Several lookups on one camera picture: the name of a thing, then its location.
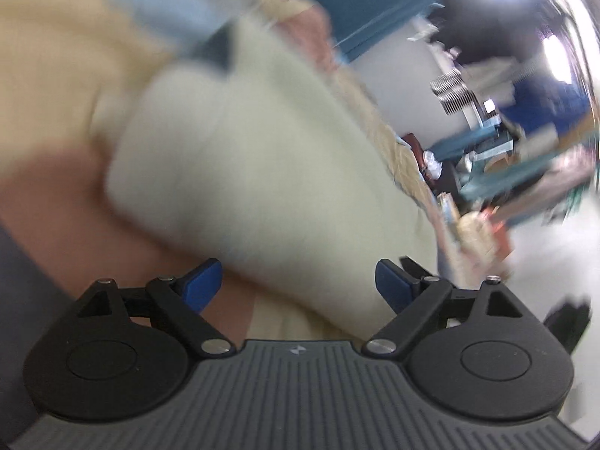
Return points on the black hanging jacket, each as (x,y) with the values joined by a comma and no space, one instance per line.
(492,23)

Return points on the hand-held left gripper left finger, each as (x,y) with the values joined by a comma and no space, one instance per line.
(201,286)

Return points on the striped hanging shirt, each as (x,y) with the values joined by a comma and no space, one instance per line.
(452,93)

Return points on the checkered patchwork quilt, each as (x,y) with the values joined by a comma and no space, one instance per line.
(61,79)

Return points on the stack of folded papers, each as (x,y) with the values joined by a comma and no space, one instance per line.
(450,218)

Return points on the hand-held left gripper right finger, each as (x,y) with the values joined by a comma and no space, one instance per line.
(393,286)

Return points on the orange box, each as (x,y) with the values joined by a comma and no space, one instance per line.
(498,232)

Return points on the blue curtain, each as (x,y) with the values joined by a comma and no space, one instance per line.
(365,4)

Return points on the cream blue-striped sweater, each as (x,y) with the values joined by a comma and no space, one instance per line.
(258,159)

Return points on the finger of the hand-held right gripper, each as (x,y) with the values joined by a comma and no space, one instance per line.
(567,326)

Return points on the blue hanging jersey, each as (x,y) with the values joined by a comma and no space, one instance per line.
(543,98)

